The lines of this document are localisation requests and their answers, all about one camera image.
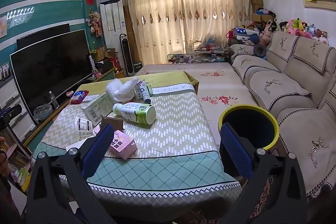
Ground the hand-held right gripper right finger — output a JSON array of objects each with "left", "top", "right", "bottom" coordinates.
[{"left": 218, "top": 122, "right": 307, "bottom": 224}]

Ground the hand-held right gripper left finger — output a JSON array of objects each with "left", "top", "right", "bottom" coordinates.
[{"left": 26, "top": 123, "right": 116, "bottom": 224}]

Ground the pink drink carton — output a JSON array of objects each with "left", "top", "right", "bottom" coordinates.
[{"left": 93, "top": 129, "right": 138, "bottom": 161}]

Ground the white printed label paper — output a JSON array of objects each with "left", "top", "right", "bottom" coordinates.
[{"left": 75, "top": 116, "right": 94, "bottom": 143}]

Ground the brown snack box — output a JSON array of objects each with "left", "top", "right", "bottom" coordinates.
[{"left": 101, "top": 116, "right": 124, "bottom": 132}]

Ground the yellow rimmed dark trash bin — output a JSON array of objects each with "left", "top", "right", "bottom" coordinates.
[{"left": 218, "top": 105, "right": 280, "bottom": 152}]

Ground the white green milk carton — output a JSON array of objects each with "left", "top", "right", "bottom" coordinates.
[{"left": 81, "top": 92, "right": 114, "bottom": 123}]

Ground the white green drink bottle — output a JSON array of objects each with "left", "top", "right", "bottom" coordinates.
[{"left": 112, "top": 102, "right": 157, "bottom": 125}]

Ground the white tube bottle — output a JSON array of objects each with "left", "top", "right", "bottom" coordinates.
[{"left": 133, "top": 86, "right": 152, "bottom": 104}]

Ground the person's left hand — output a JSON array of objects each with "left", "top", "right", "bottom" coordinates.
[{"left": 0, "top": 136, "right": 8, "bottom": 177}]

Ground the white plastic drawer unit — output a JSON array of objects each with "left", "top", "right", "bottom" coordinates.
[{"left": 0, "top": 77, "right": 36, "bottom": 143}]

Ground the glass bowl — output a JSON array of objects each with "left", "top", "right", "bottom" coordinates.
[{"left": 34, "top": 105, "right": 53, "bottom": 122}]

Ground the clear water bottle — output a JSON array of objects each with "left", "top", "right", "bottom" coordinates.
[{"left": 48, "top": 91, "right": 59, "bottom": 109}]

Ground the shelf of books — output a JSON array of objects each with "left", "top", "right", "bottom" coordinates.
[{"left": 0, "top": 132, "right": 34, "bottom": 193}]

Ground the red blue tissue pack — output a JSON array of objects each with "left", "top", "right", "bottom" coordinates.
[{"left": 70, "top": 91, "right": 90, "bottom": 105}]

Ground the large black television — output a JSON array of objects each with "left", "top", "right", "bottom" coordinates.
[{"left": 10, "top": 29, "right": 93, "bottom": 117}]

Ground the beige covered sofa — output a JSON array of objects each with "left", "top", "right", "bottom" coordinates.
[{"left": 227, "top": 30, "right": 336, "bottom": 199}]

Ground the green patterned tablecloth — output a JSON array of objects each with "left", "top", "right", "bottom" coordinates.
[{"left": 31, "top": 70, "right": 243, "bottom": 194}]

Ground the black screen behind television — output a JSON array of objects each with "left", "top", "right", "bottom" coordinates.
[{"left": 16, "top": 23, "right": 71, "bottom": 51}]

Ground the open cardboard box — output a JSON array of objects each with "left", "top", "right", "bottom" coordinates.
[{"left": 91, "top": 47, "right": 116, "bottom": 62}]

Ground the black tower fan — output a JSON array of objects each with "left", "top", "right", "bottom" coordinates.
[{"left": 119, "top": 33, "right": 134, "bottom": 77}]

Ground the glass coffee table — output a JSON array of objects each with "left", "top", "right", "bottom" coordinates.
[{"left": 167, "top": 49, "right": 229, "bottom": 64}]

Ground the grey neck pillow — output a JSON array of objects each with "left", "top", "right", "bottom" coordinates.
[{"left": 253, "top": 43, "right": 267, "bottom": 58}]

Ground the blue white star bag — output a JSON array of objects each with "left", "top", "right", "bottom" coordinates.
[{"left": 232, "top": 27, "right": 252, "bottom": 42}]

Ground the white standing air conditioner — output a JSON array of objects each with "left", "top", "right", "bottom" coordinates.
[{"left": 99, "top": 0, "right": 126, "bottom": 71}]

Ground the beige embroidered curtain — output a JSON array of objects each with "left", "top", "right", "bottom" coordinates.
[
  {"left": 177, "top": 0, "right": 251, "bottom": 64},
  {"left": 119, "top": 0, "right": 184, "bottom": 65}
]

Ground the pile of plush toys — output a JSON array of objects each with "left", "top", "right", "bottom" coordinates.
[{"left": 231, "top": 18, "right": 330, "bottom": 46}]

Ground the stack of cardboard boxes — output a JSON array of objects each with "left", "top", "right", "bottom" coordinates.
[{"left": 250, "top": 0, "right": 264, "bottom": 22}]

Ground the pale wall picture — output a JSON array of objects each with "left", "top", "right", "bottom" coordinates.
[{"left": 0, "top": 15, "right": 8, "bottom": 38}]

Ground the hanging colourful wall decoration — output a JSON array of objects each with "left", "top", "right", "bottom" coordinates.
[{"left": 85, "top": 9, "right": 103, "bottom": 38}]

